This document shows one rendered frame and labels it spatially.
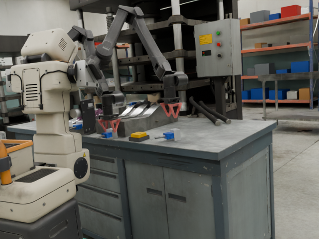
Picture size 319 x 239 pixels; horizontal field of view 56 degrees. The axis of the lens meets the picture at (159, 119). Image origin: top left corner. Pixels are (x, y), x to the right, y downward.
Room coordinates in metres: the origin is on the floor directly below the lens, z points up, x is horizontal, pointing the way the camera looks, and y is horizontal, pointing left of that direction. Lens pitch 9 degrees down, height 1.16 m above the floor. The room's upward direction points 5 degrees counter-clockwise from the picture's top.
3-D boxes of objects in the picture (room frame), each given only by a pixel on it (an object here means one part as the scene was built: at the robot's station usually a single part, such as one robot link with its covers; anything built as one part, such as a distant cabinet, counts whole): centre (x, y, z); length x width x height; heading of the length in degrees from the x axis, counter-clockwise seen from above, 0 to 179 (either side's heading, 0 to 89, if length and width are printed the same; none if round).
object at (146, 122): (1.95, 0.13, 0.87); 0.50 x 0.26 x 0.14; 139
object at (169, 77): (1.51, -0.07, 1.10); 0.07 x 0.06 x 0.07; 119
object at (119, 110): (2.12, 0.46, 0.86); 0.50 x 0.26 x 0.11; 156
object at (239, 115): (3.36, -0.29, 0.90); 1.31 x 0.16 x 1.80; 49
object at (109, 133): (1.65, 0.31, 0.83); 0.13 x 0.05 x 0.05; 139
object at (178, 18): (2.99, 0.00, 1.45); 1.29 x 0.82 x 0.19; 49
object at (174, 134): (1.49, -0.03, 0.83); 0.13 x 0.05 x 0.05; 112
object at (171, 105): (1.48, -0.07, 0.96); 0.07 x 0.07 x 0.09; 22
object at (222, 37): (2.34, -0.48, 0.74); 0.31 x 0.22 x 1.47; 49
